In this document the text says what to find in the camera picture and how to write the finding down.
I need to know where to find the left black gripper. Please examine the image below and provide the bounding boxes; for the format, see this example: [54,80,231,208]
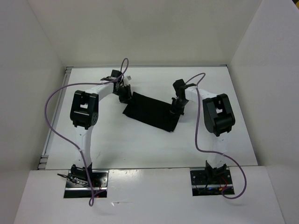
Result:
[113,84,134,105]

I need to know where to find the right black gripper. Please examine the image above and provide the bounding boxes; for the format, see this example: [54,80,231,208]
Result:
[170,97,189,120]

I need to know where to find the black skirt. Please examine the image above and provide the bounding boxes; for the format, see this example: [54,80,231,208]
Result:
[123,92,179,132]

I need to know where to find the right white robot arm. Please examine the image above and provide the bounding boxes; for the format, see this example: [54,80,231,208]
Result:
[171,84,235,183]

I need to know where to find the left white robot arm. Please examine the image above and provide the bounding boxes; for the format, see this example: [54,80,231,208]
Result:
[70,83,132,187]

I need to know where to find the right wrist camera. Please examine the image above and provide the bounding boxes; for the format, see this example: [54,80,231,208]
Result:
[173,79,196,95]

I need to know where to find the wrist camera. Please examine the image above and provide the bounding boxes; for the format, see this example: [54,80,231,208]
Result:
[173,79,196,95]
[101,70,131,86]

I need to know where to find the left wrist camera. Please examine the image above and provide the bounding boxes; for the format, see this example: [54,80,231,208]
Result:
[101,70,131,86]

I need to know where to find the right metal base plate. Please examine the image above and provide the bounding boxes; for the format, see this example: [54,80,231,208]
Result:
[190,168,235,196]

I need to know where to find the metal base plate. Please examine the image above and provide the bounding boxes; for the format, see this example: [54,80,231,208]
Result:
[60,170,109,199]
[190,168,235,196]

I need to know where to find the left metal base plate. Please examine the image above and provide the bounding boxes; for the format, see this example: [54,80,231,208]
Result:
[60,170,109,199]

